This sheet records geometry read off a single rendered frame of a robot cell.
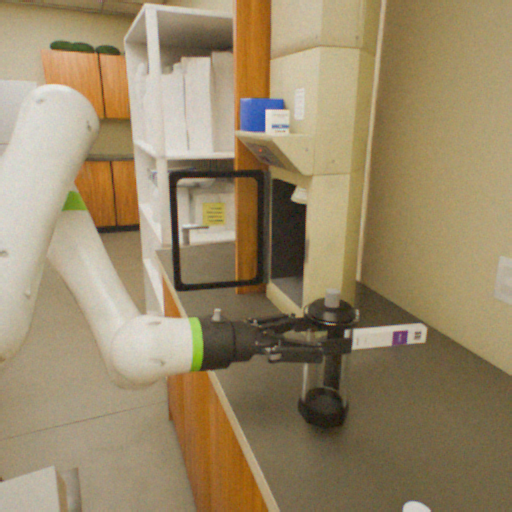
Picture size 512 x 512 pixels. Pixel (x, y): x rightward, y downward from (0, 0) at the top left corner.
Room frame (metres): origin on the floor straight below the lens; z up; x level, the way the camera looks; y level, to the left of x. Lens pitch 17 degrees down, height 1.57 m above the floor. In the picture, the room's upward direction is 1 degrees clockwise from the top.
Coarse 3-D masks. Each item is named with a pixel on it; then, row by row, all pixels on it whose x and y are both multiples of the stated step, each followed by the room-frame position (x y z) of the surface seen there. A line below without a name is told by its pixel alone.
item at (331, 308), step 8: (328, 288) 0.80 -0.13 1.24; (336, 288) 0.80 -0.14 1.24; (328, 296) 0.78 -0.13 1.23; (336, 296) 0.78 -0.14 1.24; (312, 304) 0.79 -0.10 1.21; (320, 304) 0.79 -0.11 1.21; (328, 304) 0.78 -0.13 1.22; (336, 304) 0.78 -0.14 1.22; (344, 304) 0.79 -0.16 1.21; (312, 312) 0.77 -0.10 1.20; (320, 312) 0.76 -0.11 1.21; (328, 312) 0.75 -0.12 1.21; (336, 312) 0.75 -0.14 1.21; (344, 312) 0.76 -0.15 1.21; (352, 312) 0.77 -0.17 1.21; (328, 320) 0.74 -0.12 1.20; (336, 320) 0.74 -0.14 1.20; (344, 320) 0.75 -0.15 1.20
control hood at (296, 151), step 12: (240, 132) 1.36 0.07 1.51; (264, 144) 1.22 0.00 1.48; (276, 144) 1.13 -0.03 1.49; (288, 144) 1.14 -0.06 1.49; (300, 144) 1.15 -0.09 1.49; (312, 144) 1.16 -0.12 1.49; (276, 156) 1.22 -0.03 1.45; (288, 156) 1.14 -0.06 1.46; (300, 156) 1.15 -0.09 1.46; (312, 156) 1.16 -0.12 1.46; (288, 168) 1.22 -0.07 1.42; (300, 168) 1.15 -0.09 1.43; (312, 168) 1.16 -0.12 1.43
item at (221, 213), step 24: (192, 192) 1.39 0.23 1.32; (216, 192) 1.40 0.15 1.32; (240, 192) 1.42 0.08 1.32; (192, 216) 1.38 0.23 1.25; (216, 216) 1.40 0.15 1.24; (240, 216) 1.42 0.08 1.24; (192, 240) 1.38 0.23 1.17; (216, 240) 1.40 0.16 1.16; (240, 240) 1.42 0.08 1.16; (192, 264) 1.38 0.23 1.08; (216, 264) 1.40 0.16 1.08; (240, 264) 1.42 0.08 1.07
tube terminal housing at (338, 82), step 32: (288, 64) 1.33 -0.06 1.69; (320, 64) 1.16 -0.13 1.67; (352, 64) 1.19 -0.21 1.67; (288, 96) 1.32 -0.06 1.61; (320, 96) 1.16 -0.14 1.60; (352, 96) 1.20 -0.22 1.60; (320, 128) 1.17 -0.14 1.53; (352, 128) 1.20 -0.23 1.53; (320, 160) 1.17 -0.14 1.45; (352, 160) 1.21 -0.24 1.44; (320, 192) 1.17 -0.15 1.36; (352, 192) 1.24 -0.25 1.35; (320, 224) 1.17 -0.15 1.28; (352, 224) 1.27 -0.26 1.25; (320, 256) 1.17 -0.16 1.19; (352, 256) 1.31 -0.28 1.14; (320, 288) 1.18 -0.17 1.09; (352, 288) 1.34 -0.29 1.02
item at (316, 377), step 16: (320, 320) 0.75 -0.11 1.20; (352, 320) 0.75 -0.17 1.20; (320, 336) 0.75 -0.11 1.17; (336, 336) 0.74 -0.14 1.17; (352, 336) 0.76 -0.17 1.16; (304, 368) 0.78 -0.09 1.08; (320, 368) 0.74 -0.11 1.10; (336, 368) 0.74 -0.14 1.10; (304, 384) 0.77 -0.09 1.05; (320, 384) 0.74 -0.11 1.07; (336, 384) 0.74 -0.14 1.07; (304, 400) 0.77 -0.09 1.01; (320, 400) 0.74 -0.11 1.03; (336, 400) 0.74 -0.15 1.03
